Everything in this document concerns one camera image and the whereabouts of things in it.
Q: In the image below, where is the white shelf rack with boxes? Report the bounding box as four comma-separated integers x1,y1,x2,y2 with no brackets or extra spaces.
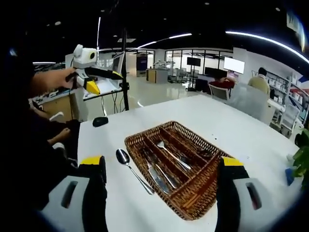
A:
267,72,309,114

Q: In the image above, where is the dark standing banner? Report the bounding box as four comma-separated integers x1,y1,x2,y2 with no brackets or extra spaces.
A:
136,54,148,71

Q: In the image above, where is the grey translucent chair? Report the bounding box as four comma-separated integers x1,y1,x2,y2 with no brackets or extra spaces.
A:
228,84,270,119

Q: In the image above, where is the black monitor on stand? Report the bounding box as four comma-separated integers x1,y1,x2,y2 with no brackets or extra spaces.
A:
187,57,201,90

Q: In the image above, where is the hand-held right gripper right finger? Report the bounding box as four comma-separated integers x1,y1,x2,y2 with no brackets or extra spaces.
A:
215,156,282,232

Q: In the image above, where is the steel fork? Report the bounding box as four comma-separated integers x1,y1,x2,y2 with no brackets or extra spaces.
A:
157,141,192,170

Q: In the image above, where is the person's black clothing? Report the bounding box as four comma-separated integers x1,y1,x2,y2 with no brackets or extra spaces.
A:
9,62,80,211

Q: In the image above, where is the tilted monitor screen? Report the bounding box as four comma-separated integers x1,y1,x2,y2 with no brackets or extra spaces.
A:
112,52,126,84

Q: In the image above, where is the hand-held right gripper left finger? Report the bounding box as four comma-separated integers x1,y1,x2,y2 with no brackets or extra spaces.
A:
40,155,109,232

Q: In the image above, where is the brown wicker utensil storage tray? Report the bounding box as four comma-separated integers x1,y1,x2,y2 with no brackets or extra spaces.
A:
124,120,234,221

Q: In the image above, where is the blue cloth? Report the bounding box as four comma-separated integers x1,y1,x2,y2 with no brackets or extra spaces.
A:
284,168,294,186

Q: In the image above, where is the black oval device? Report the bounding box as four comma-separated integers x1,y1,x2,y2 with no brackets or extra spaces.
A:
92,116,109,128

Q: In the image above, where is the steel spoon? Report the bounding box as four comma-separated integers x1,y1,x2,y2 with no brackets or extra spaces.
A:
115,148,155,195
197,147,219,159

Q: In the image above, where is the wooden side cabinet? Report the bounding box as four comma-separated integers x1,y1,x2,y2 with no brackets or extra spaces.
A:
146,69,156,84

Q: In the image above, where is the long curved ceiling light strip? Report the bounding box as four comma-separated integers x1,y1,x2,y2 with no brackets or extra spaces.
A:
225,30,306,58

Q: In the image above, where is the ceiling air conditioner vent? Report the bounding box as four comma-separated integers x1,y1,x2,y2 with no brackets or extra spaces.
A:
286,12,299,32

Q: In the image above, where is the white slanted work board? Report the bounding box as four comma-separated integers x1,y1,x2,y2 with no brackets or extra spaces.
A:
83,79,123,102

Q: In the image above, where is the wide black monitor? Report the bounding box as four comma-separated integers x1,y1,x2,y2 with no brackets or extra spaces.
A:
204,67,227,77

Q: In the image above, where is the white mesh office chair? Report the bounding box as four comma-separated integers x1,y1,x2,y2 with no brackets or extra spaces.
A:
281,103,301,135
209,83,231,101

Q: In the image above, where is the green potted plant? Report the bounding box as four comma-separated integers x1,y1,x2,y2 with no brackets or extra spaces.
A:
293,128,309,191

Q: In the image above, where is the black tripod pole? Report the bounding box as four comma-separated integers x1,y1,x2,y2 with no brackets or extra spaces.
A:
120,28,130,111

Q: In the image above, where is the bright white screen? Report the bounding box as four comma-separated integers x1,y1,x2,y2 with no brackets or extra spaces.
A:
223,57,246,74

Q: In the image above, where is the person's left hand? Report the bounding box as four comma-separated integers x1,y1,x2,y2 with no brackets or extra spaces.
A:
63,68,78,89

